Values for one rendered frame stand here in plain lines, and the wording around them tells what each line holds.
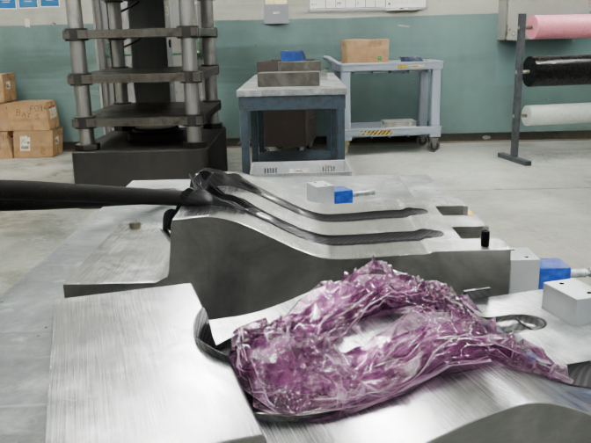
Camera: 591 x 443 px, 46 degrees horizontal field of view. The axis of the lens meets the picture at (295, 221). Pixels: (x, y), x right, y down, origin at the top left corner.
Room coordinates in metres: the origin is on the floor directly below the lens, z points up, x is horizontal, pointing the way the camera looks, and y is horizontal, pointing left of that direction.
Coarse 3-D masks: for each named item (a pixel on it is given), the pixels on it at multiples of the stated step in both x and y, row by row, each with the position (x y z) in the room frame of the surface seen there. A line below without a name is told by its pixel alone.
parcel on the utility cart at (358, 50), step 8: (344, 40) 6.83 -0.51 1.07; (352, 40) 6.70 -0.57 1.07; (360, 40) 6.70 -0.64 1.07; (368, 40) 6.71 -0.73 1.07; (376, 40) 6.72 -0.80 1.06; (384, 40) 6.73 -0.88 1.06; (344, 48) 6.80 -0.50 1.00; (352, 48) 6.70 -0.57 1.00; (360, 48) 6.70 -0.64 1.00; (368, 48) 6.71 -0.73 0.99; (376, 48) 6.72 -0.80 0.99; (384, 48) 6.73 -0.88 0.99; (344, 56) 6.80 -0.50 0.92; (352, 56) 6.70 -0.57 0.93; (360, 56) 6.70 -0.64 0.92; (368, 56) 6.71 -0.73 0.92; (376, 56) 6.72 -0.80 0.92; (384, 56) 6.73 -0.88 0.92
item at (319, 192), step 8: (312, 184) 1.27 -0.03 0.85; (320, 184) 1.27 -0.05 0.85; (328, 184) 1.27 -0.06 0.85; (312, 192) 1.26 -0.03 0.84; (320, 192) 1.25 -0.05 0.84; (328, 192) 1.25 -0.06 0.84; (336, 192) 1.26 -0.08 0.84; (344, 192) 1.27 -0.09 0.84; (352, 192) 1.28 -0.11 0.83; (360, 192) 1.30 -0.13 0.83; (368, 192) 1.30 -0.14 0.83; (312, 200) 1.26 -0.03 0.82; (320, 200) 1.25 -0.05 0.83; (328, 200) 1.25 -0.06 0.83; (336, 200) 1.26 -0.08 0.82; (344, 200) 1.27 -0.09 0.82; (352, 200) 1.28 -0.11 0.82
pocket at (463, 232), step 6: (456, 228) 0.83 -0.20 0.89; (462, 228) 0.83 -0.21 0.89; (468, 228) 0.83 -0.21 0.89; (474, 228) 0.83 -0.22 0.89; (480, 228) 0.83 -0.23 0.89; (486, 228) 0.82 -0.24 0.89; (462, 234) 0.83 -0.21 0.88; (468, 234) 0.83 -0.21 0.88; (474, 234) 0.83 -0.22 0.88; (480, 234) 0.83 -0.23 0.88
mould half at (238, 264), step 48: (240, 192) 0.87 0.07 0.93; (288, 192) 0.99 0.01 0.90; (144, 240) 0.90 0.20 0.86; (192, 240) 0.73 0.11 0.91; (240, 240) 0.73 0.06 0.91; (288, 240) 0.75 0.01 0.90; (432, 240) 0.77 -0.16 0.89; (96, 288) 0.73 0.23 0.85; (240, 288) 0.73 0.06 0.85; (288, 288) 0.73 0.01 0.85
